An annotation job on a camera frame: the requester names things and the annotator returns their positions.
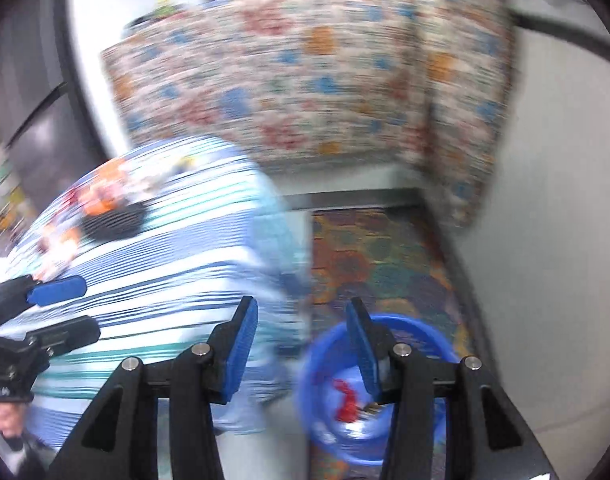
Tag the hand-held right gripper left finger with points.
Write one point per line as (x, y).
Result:
(242, 350)

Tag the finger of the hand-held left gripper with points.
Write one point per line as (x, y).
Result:
(67, 334)
(60, 290)

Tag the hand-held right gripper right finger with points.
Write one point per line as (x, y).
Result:
(363, 355)

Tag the blue plastic basket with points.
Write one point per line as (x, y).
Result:
(320, 390)

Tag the person's left hand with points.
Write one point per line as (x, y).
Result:
(5, 417)

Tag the orange white snack packet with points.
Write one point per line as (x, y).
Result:
(60, 250)

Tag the red crumpled wrapper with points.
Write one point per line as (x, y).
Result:
(347, 402)

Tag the black bowl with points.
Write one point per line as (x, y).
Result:
(115, 222)

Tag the blue striped tablecloth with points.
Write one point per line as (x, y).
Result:
(175, 280)

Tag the colourful hexagon floor mat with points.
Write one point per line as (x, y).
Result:
(385, 255)

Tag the metal threshold strip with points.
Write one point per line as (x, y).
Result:
(355, 199)

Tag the dark cabinet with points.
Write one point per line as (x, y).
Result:
(35, 110)

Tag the printed fringed blanket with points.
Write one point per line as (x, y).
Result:
(305, 90)

